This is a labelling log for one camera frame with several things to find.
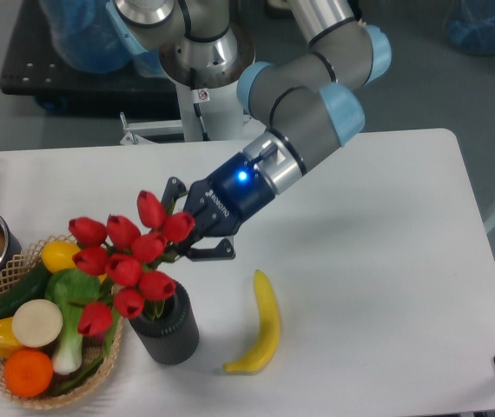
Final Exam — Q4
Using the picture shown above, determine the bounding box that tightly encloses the blue plastic bag on cart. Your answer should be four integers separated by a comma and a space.
39, 1, 164, 78

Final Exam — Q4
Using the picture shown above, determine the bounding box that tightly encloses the woven wicker basket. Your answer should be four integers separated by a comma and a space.
0, 235, 122, 410

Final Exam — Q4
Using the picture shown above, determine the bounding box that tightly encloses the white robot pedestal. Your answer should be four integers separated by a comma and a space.
121, 23, 255, 144

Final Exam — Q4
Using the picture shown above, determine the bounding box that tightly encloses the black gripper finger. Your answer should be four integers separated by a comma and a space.
161, 176, 187, 214
180, 237, 236, 261

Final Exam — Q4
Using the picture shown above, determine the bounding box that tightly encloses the dark grey ribbed vase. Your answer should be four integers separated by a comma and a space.
129, 281, 200, 366

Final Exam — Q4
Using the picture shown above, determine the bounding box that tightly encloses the yellow squash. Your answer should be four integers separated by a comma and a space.
41, 241, 109, 279

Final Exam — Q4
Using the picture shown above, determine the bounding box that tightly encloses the orange fruit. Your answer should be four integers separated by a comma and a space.
3, 349, 54, 398

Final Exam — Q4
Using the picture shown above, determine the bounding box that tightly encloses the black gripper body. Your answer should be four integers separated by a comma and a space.
183, 153, 275, 239

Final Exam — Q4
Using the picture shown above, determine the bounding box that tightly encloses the yellow banana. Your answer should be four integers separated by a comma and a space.
222, 269, 281, 374

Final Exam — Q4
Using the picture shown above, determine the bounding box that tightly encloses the green bok choy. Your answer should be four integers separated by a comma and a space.
45, 268, 101, 375

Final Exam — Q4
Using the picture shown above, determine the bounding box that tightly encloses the yellow bell pepper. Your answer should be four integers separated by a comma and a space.
0, 317, 24, 359

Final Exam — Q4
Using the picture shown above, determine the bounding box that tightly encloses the black cable on pedestal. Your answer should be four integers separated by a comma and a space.
188, 67, 211, 142

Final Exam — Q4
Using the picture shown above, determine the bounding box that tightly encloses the dark green cucumber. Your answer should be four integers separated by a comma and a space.
0, 261, 51, 320

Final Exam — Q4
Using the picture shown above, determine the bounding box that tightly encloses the red tulip bouquet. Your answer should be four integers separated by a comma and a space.
69, 190, 195, 336

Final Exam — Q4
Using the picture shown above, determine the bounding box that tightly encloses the green bean pod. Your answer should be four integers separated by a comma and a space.
49, 357, 103, 397

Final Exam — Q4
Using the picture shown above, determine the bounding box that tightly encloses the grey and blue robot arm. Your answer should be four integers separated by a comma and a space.
106, 1, 392, 261

